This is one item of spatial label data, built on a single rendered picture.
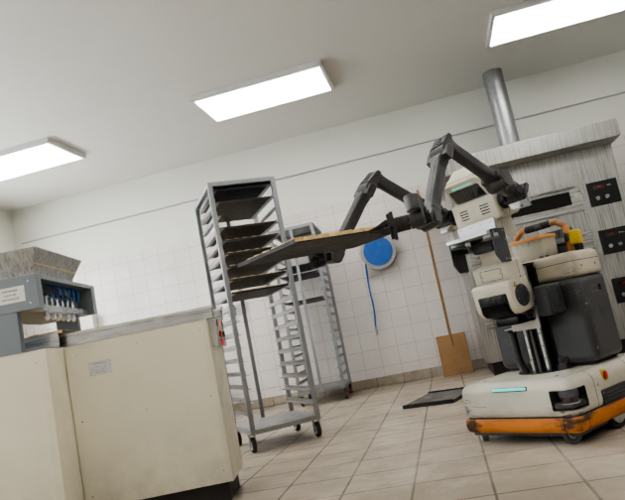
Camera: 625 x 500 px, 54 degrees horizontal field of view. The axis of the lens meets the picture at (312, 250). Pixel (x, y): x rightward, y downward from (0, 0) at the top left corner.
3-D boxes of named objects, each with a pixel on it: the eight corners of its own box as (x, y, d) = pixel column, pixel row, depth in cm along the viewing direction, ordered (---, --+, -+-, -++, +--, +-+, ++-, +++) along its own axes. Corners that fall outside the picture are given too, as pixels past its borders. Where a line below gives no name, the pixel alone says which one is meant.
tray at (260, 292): (288, 285, 426) (288, 283, 426) (231, 295, 412) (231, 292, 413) (267, 296, 482) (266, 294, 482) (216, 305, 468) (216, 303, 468)
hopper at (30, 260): (-23, 287, 286) (-27, 258, 288) (33, 296, 342) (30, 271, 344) (39, 275, 287) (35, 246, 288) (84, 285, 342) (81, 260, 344)
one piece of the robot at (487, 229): (472, 271, 307) (462, 229, 310) (519, 259, 285) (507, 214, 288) (450, 275, 298) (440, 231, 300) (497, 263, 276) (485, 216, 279)
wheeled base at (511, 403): (544, 405, 343) (533, 360, 347) (660, 401, 293) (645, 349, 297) (465, 437, 303) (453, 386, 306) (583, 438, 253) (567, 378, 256)
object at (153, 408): (85, 531, 281) (59, 335, 293) (111, 509, 315) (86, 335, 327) (237, 500, 282) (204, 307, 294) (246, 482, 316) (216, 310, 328)
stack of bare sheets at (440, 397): (429, 395, 517) (428, 391, 518) (475, 389, 499) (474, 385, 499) (403, 409, 465) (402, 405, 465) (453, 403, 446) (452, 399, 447)
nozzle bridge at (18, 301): (-29, 362, 273) (-38, 287, 278) (44, 356, 345) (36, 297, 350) (45, 347, 274) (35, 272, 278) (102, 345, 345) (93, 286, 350)
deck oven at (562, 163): (489, 380, 538) (437, 161, 566) (481, 368, 655) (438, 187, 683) (680, 346, 510) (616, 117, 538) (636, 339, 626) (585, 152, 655)
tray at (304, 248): (354, 248, 274) (353, 244, 275) (417, 224, 243) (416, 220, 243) (238, 268, 238) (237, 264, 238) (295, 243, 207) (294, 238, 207)
